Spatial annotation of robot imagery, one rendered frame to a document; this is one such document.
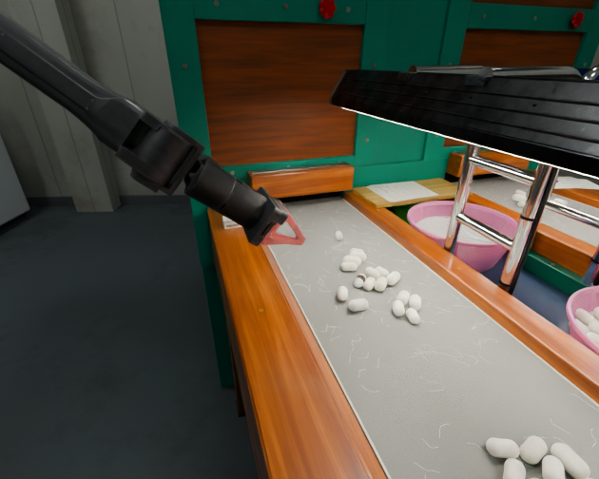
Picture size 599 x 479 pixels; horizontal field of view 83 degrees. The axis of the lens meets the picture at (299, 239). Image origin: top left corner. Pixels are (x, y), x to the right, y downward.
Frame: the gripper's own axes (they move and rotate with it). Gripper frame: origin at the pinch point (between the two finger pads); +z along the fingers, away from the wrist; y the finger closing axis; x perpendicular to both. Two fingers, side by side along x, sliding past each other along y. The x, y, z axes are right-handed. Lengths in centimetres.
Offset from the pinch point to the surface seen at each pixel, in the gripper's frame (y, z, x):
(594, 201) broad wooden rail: 15, 82, -53
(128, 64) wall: 261, -55, 11
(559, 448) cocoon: -35.3, 20.8, -3.1
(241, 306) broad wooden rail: -1.9, -2.1, 14.6
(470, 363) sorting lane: -21.7, 22.7, -2.3
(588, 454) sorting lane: -36.2, 25.1, -4.2
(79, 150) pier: 256, -55, 87
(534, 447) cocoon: -34.4, 18.9, -1.5
